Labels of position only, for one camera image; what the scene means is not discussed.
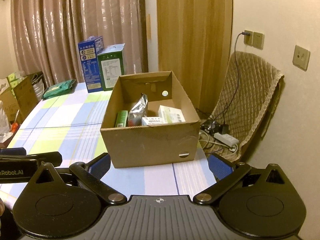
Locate green white spray box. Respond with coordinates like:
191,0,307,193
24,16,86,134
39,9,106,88
114,110,128,128

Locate silver foil pouch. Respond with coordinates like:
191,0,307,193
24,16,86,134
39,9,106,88
127,93,148,127

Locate white ointment box green print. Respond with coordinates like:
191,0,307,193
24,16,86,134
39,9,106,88
142,116,167,126

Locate long white medicine box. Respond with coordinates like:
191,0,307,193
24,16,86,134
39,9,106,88
158,105,185,124

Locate person's hand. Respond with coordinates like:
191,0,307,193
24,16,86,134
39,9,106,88
0,199,5,216

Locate white power strip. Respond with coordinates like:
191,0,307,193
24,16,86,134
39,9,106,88
214,133,239,147

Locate brown cardboard box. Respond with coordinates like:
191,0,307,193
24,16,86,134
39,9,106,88
100,71,200,168

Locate floor cardboard box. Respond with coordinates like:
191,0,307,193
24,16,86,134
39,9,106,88
1,72,46,124

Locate green wet wipes pack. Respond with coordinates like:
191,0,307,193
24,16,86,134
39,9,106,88
42,79,76,100

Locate quilted chair cover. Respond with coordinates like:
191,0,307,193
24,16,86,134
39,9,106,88
200,51,284,162

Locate tall green carton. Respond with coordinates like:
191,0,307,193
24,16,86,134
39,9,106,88
98,43,125,91

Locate tall blue carton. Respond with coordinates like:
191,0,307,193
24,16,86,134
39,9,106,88
78,36,104,93

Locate beige curtain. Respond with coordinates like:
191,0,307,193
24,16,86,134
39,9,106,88
11,0,148,86

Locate orange handled tool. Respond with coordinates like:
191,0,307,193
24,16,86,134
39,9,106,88
10,110,20,133

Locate wall socket with plug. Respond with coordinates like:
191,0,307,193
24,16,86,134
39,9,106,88
244,30,253,46

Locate wall socket plate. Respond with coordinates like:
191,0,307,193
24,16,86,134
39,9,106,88
252,32,265,50

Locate black charger cable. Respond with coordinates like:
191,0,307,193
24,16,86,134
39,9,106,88
209,31,247,123

